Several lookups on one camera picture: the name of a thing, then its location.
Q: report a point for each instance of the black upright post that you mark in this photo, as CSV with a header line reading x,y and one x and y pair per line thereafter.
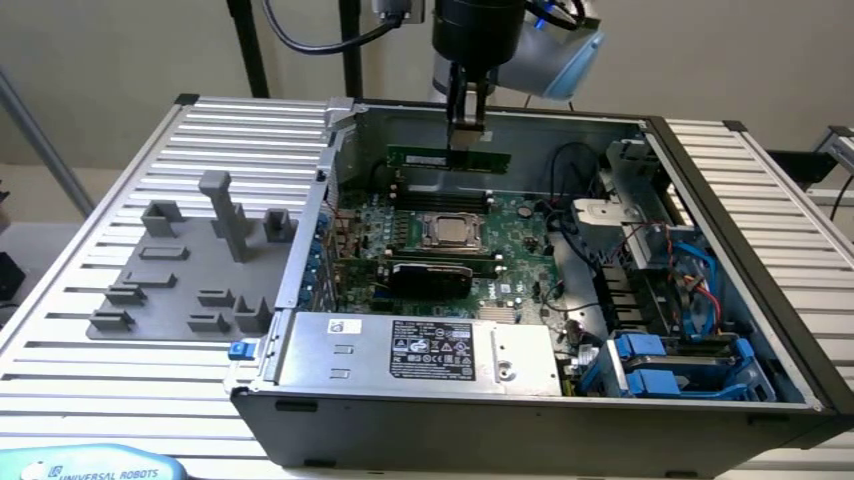
x,y
250,45
352,55

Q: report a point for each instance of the empty black RAM slots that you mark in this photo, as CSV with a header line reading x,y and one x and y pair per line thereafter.
x,y
441,199

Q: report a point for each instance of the blue case latch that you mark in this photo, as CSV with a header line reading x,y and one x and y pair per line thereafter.
x,y
242,349

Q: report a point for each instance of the green motherboard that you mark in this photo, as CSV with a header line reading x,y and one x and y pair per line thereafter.
x,y
521,240

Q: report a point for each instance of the blue disk bay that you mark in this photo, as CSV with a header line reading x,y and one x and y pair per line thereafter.
x,y
651,360

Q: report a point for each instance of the silver power supply unit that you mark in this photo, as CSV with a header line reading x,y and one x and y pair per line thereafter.
x,y
374,350

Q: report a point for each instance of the green RAM stick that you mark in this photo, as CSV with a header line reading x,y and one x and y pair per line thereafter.
x,y
417,159

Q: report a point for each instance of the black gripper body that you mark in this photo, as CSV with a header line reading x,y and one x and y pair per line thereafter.
x,y
477,27

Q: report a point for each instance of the grey slanted pole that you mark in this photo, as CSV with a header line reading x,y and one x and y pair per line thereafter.
x,y
41,140

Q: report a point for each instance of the black open PC case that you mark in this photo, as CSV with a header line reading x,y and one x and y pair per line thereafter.
x,y
508,430

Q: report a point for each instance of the blue teach pendant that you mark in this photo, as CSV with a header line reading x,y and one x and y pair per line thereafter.
x,y
94,462

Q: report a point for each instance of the grey parts rack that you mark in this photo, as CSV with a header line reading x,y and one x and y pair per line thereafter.
x,y
168,280

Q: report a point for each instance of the metal drive cage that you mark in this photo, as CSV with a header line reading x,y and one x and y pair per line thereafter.
x,y
635,210

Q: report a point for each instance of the silver CPU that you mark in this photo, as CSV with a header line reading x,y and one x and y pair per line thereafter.
x,y
452,230

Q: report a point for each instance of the black box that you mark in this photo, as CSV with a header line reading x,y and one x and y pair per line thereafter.
x,y
10,277

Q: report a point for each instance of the black graphics card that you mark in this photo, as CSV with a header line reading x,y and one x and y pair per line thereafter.
x,y
430,280

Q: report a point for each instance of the CPU socket frame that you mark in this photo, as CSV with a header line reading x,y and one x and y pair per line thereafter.
x,y
410,232

